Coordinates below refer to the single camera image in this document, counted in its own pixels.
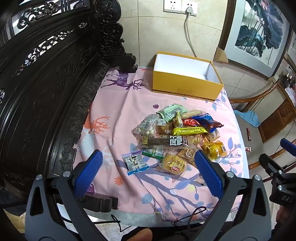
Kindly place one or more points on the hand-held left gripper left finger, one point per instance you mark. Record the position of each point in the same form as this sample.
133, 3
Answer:
90, 171

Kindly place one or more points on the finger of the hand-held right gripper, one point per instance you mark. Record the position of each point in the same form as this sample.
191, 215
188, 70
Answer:
269, 163
288, 145

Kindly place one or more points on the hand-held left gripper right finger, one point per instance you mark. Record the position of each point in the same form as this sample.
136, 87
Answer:
208, 173

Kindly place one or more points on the long yellow snack packet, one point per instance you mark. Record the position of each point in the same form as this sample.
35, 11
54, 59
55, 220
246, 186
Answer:
189, 131

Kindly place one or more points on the dark blue snack packet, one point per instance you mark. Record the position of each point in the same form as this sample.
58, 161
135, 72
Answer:
205, 120

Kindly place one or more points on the red snack packet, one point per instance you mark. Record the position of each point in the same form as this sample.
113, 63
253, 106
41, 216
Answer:
189, 122

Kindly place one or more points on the pile of mixed snack packets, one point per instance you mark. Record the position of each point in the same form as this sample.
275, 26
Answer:
157, 139

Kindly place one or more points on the yellow cardboard box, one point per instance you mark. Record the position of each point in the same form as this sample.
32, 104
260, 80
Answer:
185, 85

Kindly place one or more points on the person's right hand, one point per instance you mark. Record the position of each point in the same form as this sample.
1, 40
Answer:
284, 215

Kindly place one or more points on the person's left hand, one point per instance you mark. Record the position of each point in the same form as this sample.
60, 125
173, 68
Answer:
140, 236

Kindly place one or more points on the wooden chair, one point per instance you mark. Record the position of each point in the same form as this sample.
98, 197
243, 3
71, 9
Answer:
254, 143

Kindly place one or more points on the wooden cabinet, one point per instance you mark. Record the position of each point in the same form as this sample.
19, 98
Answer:
277, 120

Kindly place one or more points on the dark brown snack bar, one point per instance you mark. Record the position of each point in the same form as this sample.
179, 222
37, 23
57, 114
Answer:
249, 134

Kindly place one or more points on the blue white candy packet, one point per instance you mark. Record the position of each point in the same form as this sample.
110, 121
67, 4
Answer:
135, 162

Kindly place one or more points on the blue cloth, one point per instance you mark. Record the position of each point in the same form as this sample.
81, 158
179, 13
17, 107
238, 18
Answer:
248, 118

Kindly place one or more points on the pink printed box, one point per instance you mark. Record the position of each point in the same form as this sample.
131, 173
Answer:
291, 95

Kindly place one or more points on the pink printed bedsheet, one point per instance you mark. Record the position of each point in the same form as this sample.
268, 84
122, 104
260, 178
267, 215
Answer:
115, 104

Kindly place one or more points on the gold framed pale painting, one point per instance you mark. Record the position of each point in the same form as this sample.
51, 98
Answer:
291, 51

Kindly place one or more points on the cardboard corner protector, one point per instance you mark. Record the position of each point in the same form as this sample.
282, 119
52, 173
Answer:
220, 55

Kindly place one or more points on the framed lotus painting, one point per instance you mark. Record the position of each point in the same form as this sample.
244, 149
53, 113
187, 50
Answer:
256, 30

